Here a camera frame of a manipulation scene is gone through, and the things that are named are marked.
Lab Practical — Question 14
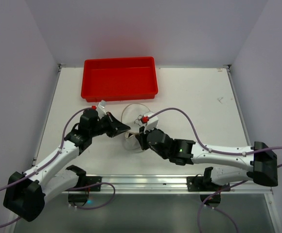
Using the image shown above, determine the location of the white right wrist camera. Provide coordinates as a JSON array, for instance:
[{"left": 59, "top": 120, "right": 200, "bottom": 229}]
[{"left": 141, "top": 111, "right": 159, "bottom": 133}]

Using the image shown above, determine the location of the white mesh laundry bag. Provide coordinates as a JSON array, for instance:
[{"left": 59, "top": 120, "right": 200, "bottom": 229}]
[{"left": 121, "top": 103, "right": 150, "bottom": 153}]

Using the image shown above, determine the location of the red plastic bin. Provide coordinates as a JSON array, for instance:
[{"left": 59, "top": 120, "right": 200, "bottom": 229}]
[{"left": 81, "top": 57, "right": 159, "bottom": 102}]

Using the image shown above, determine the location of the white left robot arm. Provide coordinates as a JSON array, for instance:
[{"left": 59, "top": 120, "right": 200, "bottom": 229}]
[{"left": 3, "top": 108, "right": 130, "bottom": 222}]

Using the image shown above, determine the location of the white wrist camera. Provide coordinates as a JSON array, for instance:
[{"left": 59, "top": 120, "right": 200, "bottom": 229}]
[
  {"left": 91, "top": 100, "right": 106, "bottom": 118},
  {"left": 141, "top": 111, "right": 159, "bottom": 133}
]

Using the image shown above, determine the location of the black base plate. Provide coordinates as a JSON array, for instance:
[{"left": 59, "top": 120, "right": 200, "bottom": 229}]
[
  {"left": 186, "top": 176, "right": 231, "bottom": 192},
  {"left": 70, "top": 175, "right": 102, "bottom": 192}
]

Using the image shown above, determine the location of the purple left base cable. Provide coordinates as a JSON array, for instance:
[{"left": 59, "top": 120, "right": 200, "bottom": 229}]
[{"left": 68, "top": 183, "right": 115, "bottom": 210}]

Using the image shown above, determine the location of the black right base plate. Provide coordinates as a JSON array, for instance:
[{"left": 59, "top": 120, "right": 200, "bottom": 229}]
[{"left": 186, "top": 176, "right": 231, "bottom": 192}]

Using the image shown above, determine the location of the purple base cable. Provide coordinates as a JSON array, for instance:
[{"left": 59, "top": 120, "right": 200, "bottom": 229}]
[
  {"left": 68, "top": 183, "right": 115, "bottom": 210},
  {"left": 196, "top": 181, "right": 240, "bottom": 233}
]

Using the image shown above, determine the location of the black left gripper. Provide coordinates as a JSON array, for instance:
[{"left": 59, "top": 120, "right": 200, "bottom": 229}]
[{"left": 89, "top": 111, "right": 130, "bottom": 137}]

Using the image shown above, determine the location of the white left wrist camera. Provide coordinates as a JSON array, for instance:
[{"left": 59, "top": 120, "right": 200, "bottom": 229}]
[{"left": 91, "top": 100, "right": 106, "bottom": 118}]

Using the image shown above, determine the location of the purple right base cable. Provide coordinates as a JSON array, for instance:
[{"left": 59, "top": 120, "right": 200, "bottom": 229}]
[{"left": 196, "top": 181, "right": 240, "bottom": 233}]

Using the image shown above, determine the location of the aluminium mounting rail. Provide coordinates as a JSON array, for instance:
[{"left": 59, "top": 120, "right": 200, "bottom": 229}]
[{"left": 63, "top": 173, "right": 274, "bottom": 195}]

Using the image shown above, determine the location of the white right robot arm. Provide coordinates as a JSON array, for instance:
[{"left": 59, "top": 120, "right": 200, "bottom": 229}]
[{"left": 136, "top": 129, "right": 278, "bottom": 191}]

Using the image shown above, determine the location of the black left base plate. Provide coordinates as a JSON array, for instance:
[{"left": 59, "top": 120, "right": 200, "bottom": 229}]
[{"left": 70, "top": 175, "right": 102, "bottom": 192}]

